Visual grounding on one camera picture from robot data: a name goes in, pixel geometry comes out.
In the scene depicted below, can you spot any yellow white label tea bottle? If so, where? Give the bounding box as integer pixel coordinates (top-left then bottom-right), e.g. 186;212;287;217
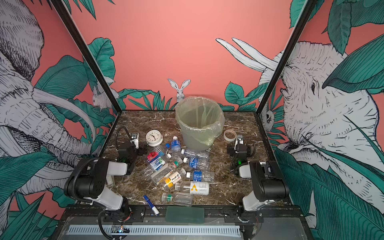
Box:
161;168;187;192

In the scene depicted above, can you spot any Pocari Sweat blue label bottle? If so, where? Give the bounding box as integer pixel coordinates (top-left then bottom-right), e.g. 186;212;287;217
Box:
183;157;210;171

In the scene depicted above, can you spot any green red label clear bottle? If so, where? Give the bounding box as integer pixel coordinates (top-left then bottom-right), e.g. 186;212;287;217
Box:
150;158;183;186

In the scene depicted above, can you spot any red blue label bottle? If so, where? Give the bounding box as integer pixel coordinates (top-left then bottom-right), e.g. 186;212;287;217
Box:
147;144;170;163

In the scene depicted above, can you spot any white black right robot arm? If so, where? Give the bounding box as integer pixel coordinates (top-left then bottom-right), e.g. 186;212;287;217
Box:
227;143;290;223

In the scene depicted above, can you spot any grey mesh waste bin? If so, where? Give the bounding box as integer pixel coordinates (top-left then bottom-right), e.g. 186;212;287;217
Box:
175;96;225;152

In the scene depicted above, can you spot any white yellow triangle label bottle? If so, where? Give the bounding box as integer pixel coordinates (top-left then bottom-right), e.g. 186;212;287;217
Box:
175;181;210;196

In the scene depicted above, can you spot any black right frame post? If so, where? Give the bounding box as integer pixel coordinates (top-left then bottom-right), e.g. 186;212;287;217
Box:
256;0;317;116

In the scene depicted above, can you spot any blue green white label bottle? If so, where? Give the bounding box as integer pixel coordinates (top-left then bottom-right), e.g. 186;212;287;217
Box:
142;154;172;178

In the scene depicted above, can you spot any green plastic bin liner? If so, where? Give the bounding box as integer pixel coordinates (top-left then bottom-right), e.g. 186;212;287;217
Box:
175;95;226;148

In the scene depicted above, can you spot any green rectangular pad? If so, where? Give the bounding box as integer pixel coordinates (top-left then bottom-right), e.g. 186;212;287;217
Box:
165;206;205;224

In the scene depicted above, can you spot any black frame post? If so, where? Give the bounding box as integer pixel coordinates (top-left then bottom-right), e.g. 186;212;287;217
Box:
50;1;123;115
256;0;317;116

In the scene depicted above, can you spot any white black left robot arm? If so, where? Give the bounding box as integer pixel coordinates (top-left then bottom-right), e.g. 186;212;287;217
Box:
64;142;148;222

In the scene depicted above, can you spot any white adhesive tape roll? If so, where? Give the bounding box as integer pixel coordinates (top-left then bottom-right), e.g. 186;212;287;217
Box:
223;130;237;142

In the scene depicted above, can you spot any white slotted cable duct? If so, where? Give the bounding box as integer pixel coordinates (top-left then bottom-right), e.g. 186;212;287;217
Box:
65;224;242;238

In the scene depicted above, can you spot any white round alarm clock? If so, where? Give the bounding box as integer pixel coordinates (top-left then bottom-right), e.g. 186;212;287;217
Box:
146;130;164;147

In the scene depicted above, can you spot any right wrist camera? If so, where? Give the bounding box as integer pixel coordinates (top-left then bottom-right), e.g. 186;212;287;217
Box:
235;135;244;146

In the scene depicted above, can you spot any black left frame post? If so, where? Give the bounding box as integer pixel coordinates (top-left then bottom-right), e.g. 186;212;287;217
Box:
50;1;123;115

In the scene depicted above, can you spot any blue cap bottle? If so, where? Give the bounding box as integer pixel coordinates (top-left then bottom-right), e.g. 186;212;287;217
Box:
171;136;182;156

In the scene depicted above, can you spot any blue white marker pen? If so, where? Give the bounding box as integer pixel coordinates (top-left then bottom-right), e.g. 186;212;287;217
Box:
143;195;160;216

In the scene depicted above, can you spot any small green band clear bottle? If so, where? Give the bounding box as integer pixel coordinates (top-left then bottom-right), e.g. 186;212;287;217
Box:
162;192;193;207

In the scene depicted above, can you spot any blue label mineral water bottle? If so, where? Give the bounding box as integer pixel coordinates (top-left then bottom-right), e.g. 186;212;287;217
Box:
186;170;215;184

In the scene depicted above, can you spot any clear unlabelled bottle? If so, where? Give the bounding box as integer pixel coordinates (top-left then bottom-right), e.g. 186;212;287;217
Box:
181;149;210;161

